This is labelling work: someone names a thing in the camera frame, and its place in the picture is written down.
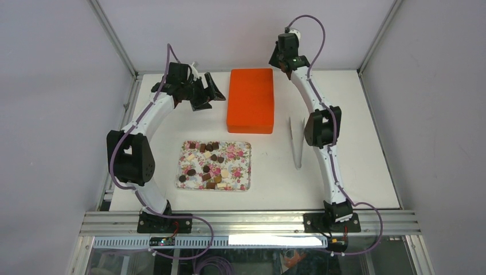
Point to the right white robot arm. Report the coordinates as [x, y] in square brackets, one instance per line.
[320, 132]

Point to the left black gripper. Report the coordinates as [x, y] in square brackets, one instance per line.
[206, 95]

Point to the aluminium rail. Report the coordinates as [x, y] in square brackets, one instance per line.
[366, 223]

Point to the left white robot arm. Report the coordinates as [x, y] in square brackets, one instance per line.
[131, 163]

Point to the floral tray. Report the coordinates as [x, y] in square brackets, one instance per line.
[228, 169]

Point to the metal tongs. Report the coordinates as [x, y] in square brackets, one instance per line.
[297, 141]

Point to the orange box lid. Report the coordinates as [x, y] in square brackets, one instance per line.
[251, 103]

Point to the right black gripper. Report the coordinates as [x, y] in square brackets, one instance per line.
[272, 61]

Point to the dark heart chocolate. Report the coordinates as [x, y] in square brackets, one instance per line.
[209, 147]

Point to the white cable duct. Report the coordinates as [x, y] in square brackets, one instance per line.
[234, 241]

